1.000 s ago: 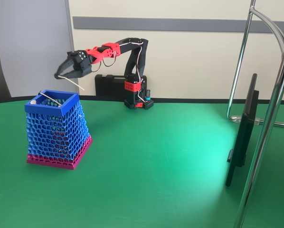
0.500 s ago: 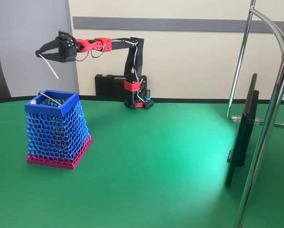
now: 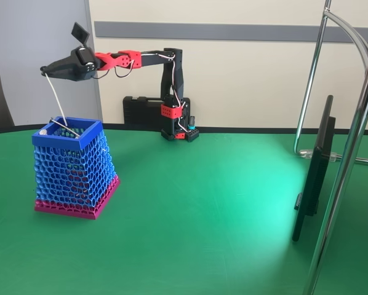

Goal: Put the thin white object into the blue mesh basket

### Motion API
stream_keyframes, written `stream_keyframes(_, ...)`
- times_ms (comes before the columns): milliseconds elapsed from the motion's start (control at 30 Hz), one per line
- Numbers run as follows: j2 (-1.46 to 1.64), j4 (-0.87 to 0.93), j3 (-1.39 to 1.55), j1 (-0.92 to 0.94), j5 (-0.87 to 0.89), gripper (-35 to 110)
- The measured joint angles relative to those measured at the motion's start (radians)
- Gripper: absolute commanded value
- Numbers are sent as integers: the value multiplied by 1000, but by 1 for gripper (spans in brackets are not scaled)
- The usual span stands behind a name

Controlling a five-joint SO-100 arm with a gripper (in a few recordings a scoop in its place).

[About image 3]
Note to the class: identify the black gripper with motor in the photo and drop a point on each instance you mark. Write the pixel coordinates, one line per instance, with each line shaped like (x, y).
(69, 67)

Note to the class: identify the white thin stick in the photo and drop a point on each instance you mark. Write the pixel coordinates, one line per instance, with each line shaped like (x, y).
(57, 98)

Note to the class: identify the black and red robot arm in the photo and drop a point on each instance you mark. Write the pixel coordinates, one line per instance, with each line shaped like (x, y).
(178, 77)

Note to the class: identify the blue and magenta mesh basket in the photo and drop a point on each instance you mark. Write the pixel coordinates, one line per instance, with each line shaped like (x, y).
(73, 172)

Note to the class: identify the black square plate on gripper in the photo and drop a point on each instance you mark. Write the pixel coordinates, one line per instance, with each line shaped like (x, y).
(80, 32)

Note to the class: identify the black plastic tool case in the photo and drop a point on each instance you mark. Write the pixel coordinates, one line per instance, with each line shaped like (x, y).
(141, 110)

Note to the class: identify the green table cloth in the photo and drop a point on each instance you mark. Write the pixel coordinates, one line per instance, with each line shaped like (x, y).
(184, 230)

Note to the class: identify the clear plastic clip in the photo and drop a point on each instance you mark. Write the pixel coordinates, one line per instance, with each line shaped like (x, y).
(306, 152)

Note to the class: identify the black flat light panel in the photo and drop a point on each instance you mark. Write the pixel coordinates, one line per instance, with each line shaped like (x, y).
(316, 172)

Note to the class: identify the chrome tube stand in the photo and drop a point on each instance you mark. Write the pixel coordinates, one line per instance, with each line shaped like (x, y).
(341, 184)

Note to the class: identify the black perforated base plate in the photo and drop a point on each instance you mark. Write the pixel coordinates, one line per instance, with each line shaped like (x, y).
(192, 134)

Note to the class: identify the grey wall rail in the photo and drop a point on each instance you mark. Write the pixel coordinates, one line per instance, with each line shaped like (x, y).
(233, 31)

